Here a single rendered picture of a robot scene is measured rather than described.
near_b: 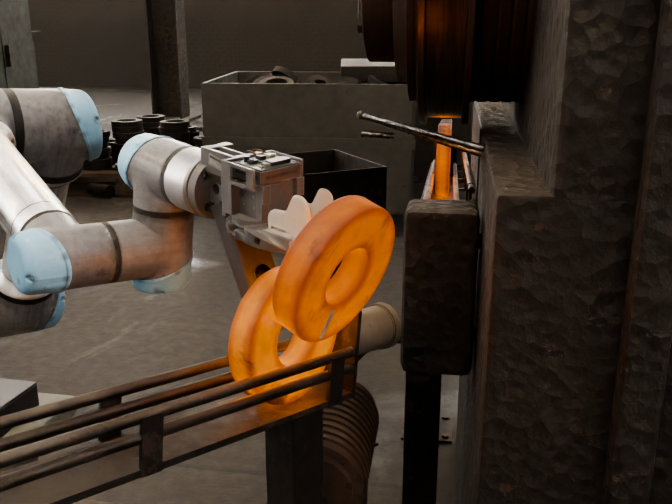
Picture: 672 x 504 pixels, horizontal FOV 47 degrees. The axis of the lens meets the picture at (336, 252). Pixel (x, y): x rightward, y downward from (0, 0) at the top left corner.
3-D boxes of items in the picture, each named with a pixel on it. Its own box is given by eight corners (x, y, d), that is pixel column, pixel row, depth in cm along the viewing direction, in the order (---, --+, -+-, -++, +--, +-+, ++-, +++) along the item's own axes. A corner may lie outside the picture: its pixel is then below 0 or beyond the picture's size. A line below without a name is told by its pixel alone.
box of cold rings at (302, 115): (410, 199, 455) (414, 63, 432) (412, 237, 376) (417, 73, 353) (239, 196, 463) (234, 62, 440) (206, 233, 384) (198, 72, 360)
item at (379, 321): (400, 353, 97) (404, 308, 96) (352, 369, 91) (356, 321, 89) (364, 340, 101) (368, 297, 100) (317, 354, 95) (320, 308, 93)
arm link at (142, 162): (164, 190, 102) (166, 127, 100) (215, 211, 95) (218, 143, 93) (112, 197, 97) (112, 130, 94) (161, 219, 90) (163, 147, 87)
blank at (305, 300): (415, 211, 81) (391, 197, 83) (339, 204, 68) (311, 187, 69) (356, 336, 85) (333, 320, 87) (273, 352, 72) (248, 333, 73)
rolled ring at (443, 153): (439, 135, 208) (451, 135, 208) (436, 201, 206) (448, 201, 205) (438, 113, 190) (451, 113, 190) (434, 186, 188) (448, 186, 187)
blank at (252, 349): (306, 420, 89) (284, 411, 91) (355, 297, 92) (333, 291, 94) (228, 387, 77) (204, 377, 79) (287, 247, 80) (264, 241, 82)
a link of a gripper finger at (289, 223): (324, 210, 71) (260, 187, 77) (322, 268, 74) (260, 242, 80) (347, 204, 74) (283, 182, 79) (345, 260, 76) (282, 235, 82)
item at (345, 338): (355, 397, 91) (362, 310, 89) (351, 398, 91) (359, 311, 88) (311, 377, 96) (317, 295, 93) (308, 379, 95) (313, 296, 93)
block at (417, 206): (474, 355, 114) (483, 199, 107) (476, 380, 107) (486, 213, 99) (403, 351, 116) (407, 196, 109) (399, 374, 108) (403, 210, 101)
